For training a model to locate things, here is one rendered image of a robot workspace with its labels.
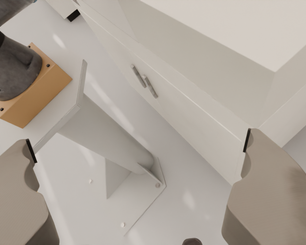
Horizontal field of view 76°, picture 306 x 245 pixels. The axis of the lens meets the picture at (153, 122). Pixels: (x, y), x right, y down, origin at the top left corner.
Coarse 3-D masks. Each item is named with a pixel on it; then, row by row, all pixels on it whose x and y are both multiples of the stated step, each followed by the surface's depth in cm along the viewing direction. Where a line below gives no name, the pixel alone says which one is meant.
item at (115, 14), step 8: (88, 0) 62; (96, 0) 54; (104, 0) 48; (112, 0) 43; (96, 8) 61; (104, 8) 53; (112, 8) 47; (120, 8) 43; (104, 16) 59; (112, 16) 52; (120, 16) 47; (120, 24) 52; (128, 24) 46; (128, 32) 51; (136, 40) 50
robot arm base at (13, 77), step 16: (0, 32) 43; (0, 48) 41; (16, 48) 44; (0, 64) 42; (16, 64) 43; (32, 64) 46; (0, 80) 43; (16, 80) 44; (32, 80) 46; (0, 96) 45; (16, 96) 46
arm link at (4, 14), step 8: (0, 0) 34; (8, 0) 35; (16, 0) 36; (24, 0) 37; (32, 0) 39; (0, 8) 36; (8, 8) 37; (16, 8) 38; (24, 8) 40; (0, 16) 37; (8, 16) 38; (0, 24) 39
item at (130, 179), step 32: (64, 64) 56; (64, 96) 50; (0, 128) 53; (32, 128) 49; (64, 128) 61; (96, 128) 69; (128, 160) 96; (96, 192) 124; (128, 192) 118; (160, 192) 112; (128, 224) 110
